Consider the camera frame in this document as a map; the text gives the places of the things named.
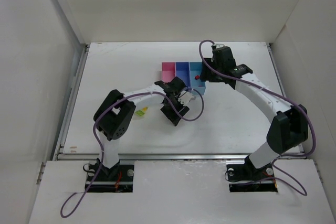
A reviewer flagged pink container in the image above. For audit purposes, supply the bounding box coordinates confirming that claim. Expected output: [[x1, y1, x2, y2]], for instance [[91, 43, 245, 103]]
[[161, 62, 175, 82]]

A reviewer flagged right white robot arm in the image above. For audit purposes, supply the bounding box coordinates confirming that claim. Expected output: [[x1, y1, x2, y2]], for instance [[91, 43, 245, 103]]
[[200, 44, 308, 174]]

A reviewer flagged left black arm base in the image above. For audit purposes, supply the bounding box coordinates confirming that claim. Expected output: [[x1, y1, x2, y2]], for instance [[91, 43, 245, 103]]
[[88, 163, 134, 193]]

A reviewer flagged green yellow lego assembly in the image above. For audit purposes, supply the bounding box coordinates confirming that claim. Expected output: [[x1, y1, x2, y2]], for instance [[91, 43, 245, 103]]
[[135, 107, 148, 117]]

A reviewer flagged light blue container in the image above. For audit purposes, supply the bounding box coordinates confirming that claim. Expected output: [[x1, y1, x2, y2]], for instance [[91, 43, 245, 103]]
[[189, 62, 206, 95]]

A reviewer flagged dark blue container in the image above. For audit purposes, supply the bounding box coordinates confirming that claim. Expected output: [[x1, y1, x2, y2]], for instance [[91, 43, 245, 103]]
[[175, 62, 191, 87]]

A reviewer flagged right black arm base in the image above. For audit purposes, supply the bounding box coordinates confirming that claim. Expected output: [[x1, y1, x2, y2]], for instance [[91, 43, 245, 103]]
[[225, 164, 278, 193]]

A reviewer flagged aluminium rail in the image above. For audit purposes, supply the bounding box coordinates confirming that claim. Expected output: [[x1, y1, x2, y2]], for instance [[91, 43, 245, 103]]
[[57, 154, 308, 161]]

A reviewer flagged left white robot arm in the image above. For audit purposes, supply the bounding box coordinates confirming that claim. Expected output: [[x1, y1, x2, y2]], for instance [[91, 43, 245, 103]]
[[93, 77, 195, 176]]

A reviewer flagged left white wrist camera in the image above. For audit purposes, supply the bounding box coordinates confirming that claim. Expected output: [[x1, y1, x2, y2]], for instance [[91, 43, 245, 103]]
[[177, 91, 196, 106]]

